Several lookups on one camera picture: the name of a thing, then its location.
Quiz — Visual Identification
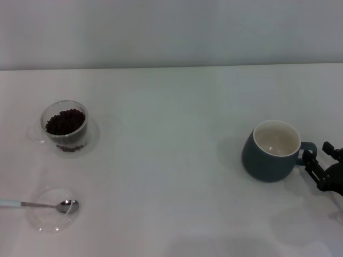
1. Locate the blue-handled metal spoon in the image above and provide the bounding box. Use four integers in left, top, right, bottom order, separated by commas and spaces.
0, 198, 80, 215

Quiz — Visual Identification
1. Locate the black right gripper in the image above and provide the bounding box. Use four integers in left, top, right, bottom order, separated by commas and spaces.
297, 141, 343, 198

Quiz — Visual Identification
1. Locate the double-walled clear glass cup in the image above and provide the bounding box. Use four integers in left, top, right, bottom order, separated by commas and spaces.
26, 100, 101, 160

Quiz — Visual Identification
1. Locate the coffee beans pile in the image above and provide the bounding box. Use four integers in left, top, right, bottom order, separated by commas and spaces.
44, 108, 86, 136

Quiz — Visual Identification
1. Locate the clear glass saucer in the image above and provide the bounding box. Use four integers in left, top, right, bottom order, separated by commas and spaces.
28, 186, 82, 234

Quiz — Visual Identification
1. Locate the dark blue ceramic mug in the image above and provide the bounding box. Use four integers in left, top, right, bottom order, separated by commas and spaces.
241, 119, 318, 184

